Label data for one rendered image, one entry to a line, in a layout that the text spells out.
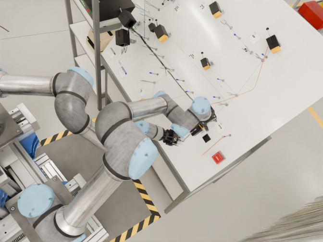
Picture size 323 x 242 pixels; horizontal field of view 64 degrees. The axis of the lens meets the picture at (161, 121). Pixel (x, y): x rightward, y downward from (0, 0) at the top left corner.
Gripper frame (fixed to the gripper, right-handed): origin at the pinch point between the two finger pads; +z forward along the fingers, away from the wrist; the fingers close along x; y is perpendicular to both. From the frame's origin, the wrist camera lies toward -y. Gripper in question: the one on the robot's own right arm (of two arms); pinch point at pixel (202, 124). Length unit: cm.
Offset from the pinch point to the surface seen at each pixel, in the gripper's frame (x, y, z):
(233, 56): 20.6, 33.0, -7.1
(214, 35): 38, 32, -7
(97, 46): 96, -32, 20
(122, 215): -12, -95, 83
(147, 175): 9, -64, 101
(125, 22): 79, -5, -5
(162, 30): 58, 10, -8
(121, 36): 75, -11, -2
